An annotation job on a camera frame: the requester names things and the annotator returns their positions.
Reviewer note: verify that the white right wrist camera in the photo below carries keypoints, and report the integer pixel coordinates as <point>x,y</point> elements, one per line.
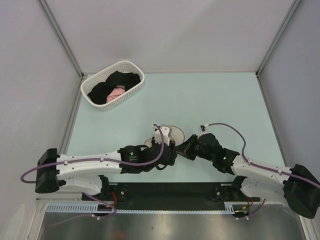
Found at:
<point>204,127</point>

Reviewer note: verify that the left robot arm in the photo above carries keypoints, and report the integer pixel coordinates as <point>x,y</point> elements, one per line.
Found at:
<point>89,174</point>

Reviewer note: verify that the pink garment in basket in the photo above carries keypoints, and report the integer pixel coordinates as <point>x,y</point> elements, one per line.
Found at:
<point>116,92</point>

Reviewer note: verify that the white perforated plastic basket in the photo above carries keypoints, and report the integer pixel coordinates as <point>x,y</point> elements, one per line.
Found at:
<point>123,66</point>

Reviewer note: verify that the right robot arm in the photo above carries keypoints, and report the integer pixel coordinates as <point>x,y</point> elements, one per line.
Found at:
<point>295,187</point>

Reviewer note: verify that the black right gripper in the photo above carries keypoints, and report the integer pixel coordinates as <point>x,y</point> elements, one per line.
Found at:
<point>185,148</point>

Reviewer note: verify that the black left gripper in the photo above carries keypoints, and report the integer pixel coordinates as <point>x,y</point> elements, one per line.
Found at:
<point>170,161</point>

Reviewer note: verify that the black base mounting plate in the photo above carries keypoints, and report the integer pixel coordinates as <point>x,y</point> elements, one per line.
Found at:
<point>170,196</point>

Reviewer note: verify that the white slotted cable duct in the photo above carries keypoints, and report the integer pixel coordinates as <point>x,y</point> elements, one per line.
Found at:
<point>100,209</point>

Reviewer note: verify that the black garment in basket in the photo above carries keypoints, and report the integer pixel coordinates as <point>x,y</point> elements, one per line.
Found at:
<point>100,91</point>

